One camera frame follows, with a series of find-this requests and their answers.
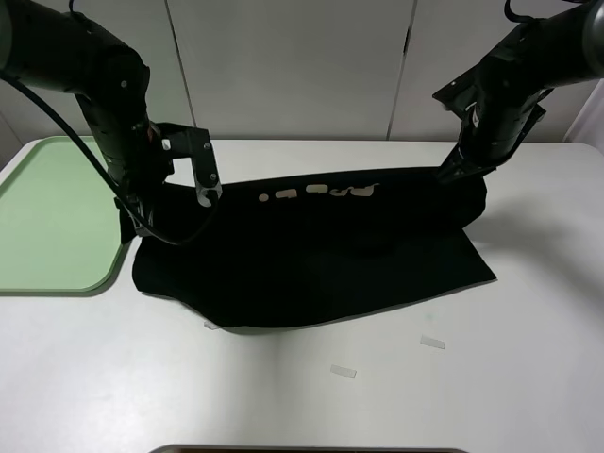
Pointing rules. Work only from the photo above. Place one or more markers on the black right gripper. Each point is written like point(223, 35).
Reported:
point(466, 159)

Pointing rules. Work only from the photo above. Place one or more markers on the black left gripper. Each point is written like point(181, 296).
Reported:
point(141, 188)

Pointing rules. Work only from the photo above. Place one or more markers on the black short sleeve t-shirt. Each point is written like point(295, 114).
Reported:
point(307, 250)

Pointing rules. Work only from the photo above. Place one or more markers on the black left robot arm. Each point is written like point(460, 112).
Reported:
point(70, 53)

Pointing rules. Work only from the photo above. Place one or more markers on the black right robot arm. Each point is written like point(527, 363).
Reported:
point(498, 99)

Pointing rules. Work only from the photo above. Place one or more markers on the light green plastic tray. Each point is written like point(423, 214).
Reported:
point(60, 233)

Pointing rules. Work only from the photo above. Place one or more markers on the clear tape strip front right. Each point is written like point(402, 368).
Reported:
point(431, 342)

